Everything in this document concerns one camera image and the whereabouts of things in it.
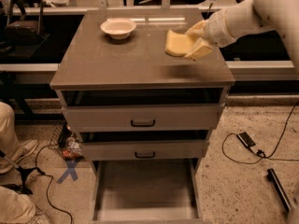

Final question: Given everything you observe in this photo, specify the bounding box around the beige trouser leg upper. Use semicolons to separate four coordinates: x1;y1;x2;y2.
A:
0;103;20;147

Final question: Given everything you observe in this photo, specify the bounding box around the top grey drawer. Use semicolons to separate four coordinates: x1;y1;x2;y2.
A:
63;102;224;132

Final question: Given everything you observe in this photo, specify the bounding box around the yellow sponge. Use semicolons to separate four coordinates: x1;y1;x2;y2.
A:
165;30;194;57

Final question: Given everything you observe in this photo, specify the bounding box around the grey drawer cabinet with countertop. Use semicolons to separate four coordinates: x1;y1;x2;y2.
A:
50;7;235;224

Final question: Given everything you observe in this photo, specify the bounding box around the black drawer handle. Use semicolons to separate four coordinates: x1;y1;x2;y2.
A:
135;151;156;159
131;119;156;127

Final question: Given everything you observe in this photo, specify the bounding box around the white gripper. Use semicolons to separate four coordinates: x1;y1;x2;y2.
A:
184;9;236;61

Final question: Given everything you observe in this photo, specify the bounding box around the black power adapter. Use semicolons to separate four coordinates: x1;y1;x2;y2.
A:
237;132;255;148

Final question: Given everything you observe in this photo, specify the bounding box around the beige trouser leg lower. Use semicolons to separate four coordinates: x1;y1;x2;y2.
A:
0;187;36;224

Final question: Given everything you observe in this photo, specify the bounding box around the black cable on left floor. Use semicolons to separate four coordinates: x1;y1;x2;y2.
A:
35;144;74;224

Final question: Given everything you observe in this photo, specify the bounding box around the black chair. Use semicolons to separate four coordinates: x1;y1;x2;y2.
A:
0;0;50;60

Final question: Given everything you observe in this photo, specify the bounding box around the middle grey drawer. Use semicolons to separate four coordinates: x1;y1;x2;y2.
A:
81;130;209;161

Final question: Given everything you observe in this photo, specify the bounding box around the black tripod stand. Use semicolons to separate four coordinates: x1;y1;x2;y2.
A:
0;150;45;195

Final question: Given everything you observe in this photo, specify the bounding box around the black cable on right floor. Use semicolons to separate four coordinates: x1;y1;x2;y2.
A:
221;100;299;165

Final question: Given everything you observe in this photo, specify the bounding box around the black bar on floor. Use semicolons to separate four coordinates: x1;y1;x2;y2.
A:
267;168;292;213

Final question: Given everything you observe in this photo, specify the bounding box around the open bottom grey drawer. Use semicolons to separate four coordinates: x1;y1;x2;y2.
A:
89;160;204;224

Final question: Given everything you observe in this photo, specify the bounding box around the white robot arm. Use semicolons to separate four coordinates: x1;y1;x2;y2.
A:
185;0;299;73

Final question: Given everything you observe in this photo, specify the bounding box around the beige trouser leg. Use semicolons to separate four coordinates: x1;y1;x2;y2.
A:
0;187;36;224
0;103;20;147

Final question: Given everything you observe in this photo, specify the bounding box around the blue tape cross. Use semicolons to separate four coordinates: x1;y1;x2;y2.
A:
57;158;81;184

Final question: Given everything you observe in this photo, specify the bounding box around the black cable on floor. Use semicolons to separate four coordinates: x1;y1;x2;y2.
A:
35;144;74;224
221;100;299;165

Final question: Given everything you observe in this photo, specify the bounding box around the wire basket with items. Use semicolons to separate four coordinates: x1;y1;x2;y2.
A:
50;122;83;161

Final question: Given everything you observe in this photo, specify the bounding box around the black top drawer handle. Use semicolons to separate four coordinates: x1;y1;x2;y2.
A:
131;119;156;127

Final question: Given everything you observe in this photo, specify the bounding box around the black middle drawer handle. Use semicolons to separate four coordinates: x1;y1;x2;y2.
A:
135;151;156;159

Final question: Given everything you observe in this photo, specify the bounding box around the white bowl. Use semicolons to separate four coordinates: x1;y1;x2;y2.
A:
100;18;136;40

